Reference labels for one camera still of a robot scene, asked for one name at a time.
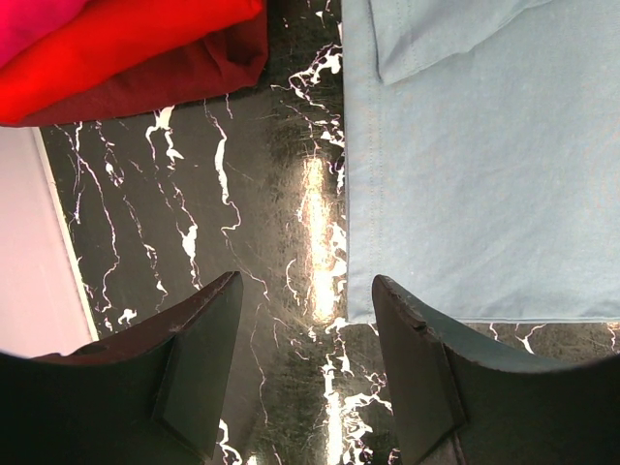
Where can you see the grey blue t shirt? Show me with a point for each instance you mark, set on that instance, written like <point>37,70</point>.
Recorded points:
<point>482,157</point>

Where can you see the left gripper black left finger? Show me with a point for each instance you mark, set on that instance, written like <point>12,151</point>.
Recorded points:
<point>150,394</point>

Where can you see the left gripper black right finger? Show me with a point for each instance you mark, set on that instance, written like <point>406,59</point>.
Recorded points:
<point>460,397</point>

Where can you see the folded pink t shirt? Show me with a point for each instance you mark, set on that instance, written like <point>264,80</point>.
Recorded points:
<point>25,22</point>

